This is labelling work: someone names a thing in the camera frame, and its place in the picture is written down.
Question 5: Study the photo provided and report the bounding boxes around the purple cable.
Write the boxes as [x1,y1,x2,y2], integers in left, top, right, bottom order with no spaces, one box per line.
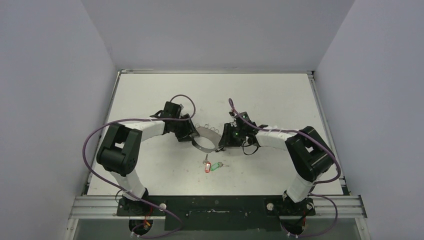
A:
[82,94,197,239]
[227,97,342,239]

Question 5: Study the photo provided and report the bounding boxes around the metal key holder ring plate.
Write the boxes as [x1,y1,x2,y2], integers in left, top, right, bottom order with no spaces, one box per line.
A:
[191,123,222,154]

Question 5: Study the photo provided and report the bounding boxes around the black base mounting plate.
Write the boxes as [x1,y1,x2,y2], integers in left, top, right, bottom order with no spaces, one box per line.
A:
[116,195,316,232]

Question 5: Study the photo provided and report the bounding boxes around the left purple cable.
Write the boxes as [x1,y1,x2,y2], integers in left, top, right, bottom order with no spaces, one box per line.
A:
[82,94,197,239]

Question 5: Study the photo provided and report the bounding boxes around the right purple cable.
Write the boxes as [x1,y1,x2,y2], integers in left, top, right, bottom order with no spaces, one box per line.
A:
[227,97,342,239]

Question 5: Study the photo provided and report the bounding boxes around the red tagged key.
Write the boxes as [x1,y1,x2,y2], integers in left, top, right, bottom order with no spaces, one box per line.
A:
[202,154,211,174]

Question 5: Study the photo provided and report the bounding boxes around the green tagged key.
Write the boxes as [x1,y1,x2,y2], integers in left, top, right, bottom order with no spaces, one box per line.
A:
[210,162,229,171]

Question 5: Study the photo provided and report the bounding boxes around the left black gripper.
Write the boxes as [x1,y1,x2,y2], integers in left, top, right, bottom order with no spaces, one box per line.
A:
[172,114,199,142]

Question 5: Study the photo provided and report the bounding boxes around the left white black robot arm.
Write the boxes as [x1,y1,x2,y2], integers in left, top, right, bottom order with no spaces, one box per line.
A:
[96,101,199,216]

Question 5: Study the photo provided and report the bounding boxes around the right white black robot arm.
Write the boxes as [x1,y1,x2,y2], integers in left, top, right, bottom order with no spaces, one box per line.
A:
[218,112,334,216]

